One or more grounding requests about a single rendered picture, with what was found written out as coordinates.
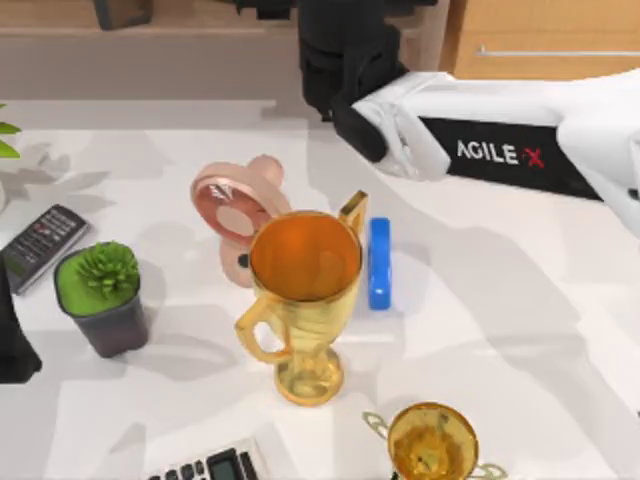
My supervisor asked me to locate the pink round toy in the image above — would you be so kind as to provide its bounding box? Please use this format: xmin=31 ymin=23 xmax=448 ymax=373
xmin=189 ymin=154 xmax=297 ymax=290

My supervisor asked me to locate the green plant in grey pot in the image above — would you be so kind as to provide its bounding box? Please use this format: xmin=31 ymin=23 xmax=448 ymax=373
xmin=53 ymin=240 xmax=151 ymax=360

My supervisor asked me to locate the green leafy plant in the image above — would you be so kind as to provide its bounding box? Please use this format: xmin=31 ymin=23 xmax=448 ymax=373
xmin=0 ymin=102 xmax=24 ymax=211

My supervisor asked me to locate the dark grey box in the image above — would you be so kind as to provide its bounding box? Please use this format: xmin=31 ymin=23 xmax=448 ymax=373
xmin=93 ymin=0 xmax=153 ymax=32

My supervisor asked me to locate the small gold trophy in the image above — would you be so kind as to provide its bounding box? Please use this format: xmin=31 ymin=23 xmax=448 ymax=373
xmin=361 ymin=400 xmax=509 ymax=480

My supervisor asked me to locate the wooden open shelf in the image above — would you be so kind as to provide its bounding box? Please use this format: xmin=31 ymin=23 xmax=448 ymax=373
xmin=0 ymin=0 xmax=307 ymax=102

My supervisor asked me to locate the wooden cupboard door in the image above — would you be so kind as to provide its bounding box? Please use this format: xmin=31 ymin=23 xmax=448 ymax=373
xmin=438 ymin=0 xmax=640 ymax=82

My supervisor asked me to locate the blue rounded block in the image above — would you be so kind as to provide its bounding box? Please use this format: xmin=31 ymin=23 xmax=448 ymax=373
xmin=367 ymin=216 xmax=395 ymax=312

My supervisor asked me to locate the large gold trophy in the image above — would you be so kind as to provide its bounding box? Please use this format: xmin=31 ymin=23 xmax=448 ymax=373
xmin=234 ymin=189 xmax=372 ymax=408

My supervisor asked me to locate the black remote control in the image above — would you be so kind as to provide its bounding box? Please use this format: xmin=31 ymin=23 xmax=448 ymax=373
xmin=0 ymin=203 xmax=92 ymax=297

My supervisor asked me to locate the long metal handle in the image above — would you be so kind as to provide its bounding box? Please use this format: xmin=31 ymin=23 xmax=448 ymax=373
xmin=474 ymin=44 xmax=640 ymax=59

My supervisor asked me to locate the white and black calculator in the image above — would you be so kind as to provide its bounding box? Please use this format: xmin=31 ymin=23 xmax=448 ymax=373
xmin=146 ymin=436 xmax=272 ymax=480

